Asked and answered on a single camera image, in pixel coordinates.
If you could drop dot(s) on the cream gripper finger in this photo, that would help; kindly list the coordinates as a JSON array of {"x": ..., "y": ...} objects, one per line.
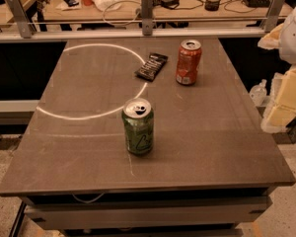
[
  {"x": 281, "y": 107},
  {"x": 271, "y": 40}
]

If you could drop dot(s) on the red coke can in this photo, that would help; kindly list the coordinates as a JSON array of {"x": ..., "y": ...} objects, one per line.
[{"x": 190, "y": 52}]

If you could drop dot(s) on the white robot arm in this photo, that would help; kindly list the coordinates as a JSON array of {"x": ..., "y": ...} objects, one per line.
[{"x": 287, "y": 40}]

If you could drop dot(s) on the green soda can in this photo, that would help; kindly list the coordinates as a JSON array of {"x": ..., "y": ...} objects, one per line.
[{"x": 138, "y": 119}]

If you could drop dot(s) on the black round container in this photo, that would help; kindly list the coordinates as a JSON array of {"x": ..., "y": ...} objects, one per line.
[{"x": 212, "y": 5}]

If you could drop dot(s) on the black power adapter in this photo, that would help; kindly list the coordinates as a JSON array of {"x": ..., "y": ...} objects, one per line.
[{"x": 170, "y": 3}]

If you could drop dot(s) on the black snack bar packet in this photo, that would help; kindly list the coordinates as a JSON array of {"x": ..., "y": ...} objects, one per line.
[{"x": 150, "y": 69}]

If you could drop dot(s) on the grey drawer cabinet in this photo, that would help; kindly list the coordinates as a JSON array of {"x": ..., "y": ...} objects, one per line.
[{"x": 186, "y": 210}]

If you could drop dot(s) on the white crumpled bag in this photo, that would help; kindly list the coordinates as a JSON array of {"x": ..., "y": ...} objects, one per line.
[{"x": 109, "y": 5}]

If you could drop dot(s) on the wooden background desk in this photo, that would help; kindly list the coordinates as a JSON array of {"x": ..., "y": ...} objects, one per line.
[{"x": 128, "y": 11}]

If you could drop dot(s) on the grey metal rail frame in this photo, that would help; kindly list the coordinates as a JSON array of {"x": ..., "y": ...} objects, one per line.
[{"x": 18, "y": 25}]

